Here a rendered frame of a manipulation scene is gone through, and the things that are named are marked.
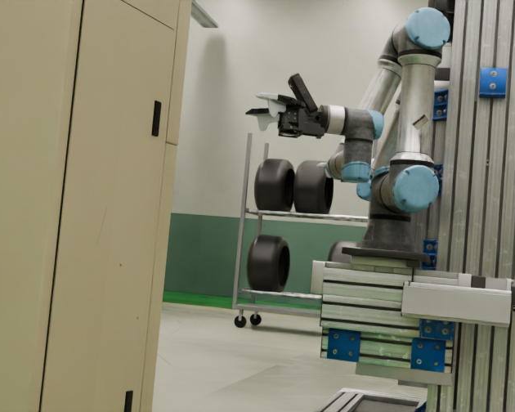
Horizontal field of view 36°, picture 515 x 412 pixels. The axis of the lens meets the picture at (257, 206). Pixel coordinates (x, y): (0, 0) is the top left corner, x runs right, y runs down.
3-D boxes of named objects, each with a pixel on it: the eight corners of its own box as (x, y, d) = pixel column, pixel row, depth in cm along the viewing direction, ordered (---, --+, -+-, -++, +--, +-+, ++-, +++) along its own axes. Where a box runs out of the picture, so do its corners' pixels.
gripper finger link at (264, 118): (244, 130, 208) (275, 127, 204) (245, 109, 209) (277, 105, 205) (248, 133, 210) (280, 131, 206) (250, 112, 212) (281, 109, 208)
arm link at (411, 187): (418, 216, 216) (432, 22, 219) (441, 213, 201) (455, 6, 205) (377, 212, 213) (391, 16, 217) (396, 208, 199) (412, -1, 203)
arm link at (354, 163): (360, 185, 213) (364, 145, 214) (374, 181, 202) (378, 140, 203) (333, 182, 212) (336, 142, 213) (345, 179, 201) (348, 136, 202)
